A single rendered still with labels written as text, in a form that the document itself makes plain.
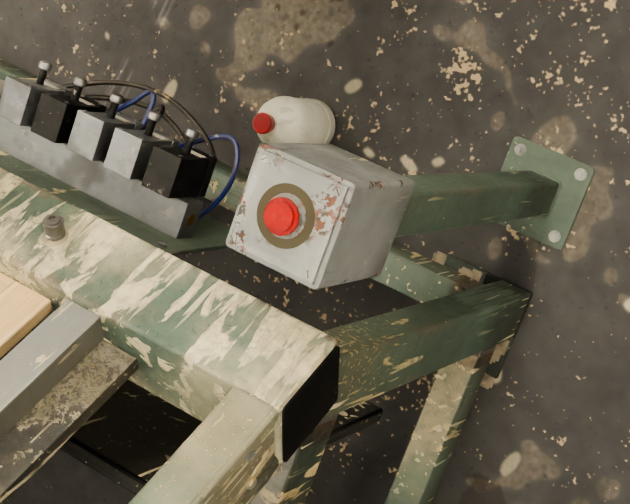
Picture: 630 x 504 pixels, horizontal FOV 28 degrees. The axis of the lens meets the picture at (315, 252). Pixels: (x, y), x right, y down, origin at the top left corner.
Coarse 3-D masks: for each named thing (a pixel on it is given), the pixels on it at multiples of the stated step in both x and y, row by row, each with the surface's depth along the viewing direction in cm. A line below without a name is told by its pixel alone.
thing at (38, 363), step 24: (72, 312) 144; (48, 336) 142; (72, 336) 142; (96, 336) 145; (24, 360) 139; (48, 360) 139; (72, 360) 143; (0, 384) 137; (24, 384) 137; (48, 384) 140; (0, 408) 135; (24, 408) 138; (0, 432) 136
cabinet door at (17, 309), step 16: (0, 288) 150; (16, 288) 150; (0, 304) 148; (16, 304) 148; (32, 304) 148; (48, 304) 148; (0, 320) 146; (16, 320) 146; (32, 320) 147; (0, 336) 144; (16, 336) 146; (0, 352) 144
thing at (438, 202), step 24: (432, 192) 157; (456, 192) 165; (480, 192) 174; (504, 192) 184; (528, 192) 195; (552, 192) 208; (408, 216) 153; (432, 216) 160; (456, 216) 169; (480, 216) 178; (504, 216) 189; (528, 216) 201
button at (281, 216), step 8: (272, 200) 129; (280, 200) 128; (288, 200) 128; (272, 208) 128; (280, 208) 128; (288, 208) 128; (296, 208) 128; (264, 216) 129; (272, 216) 129; (280, 216) 128; (288, 216) 128; (296, 216) 128; (272, 224) 129; (280, 224) 128; (288, 224) 128; (296, 224) 128; (272, 232) 129; (280, 232) 129; (288, 232) 128
